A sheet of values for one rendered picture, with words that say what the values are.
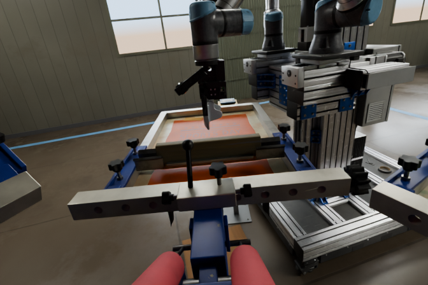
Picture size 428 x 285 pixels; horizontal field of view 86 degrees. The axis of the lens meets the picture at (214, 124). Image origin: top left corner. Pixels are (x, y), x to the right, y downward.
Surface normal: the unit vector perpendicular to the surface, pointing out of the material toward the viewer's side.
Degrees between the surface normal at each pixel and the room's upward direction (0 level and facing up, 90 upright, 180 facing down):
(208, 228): 0
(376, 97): 90
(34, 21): 90
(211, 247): 0
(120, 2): 90
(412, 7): 90
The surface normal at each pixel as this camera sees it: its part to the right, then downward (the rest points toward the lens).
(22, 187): 0.38, -0.73
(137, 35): 0.27, 0.33
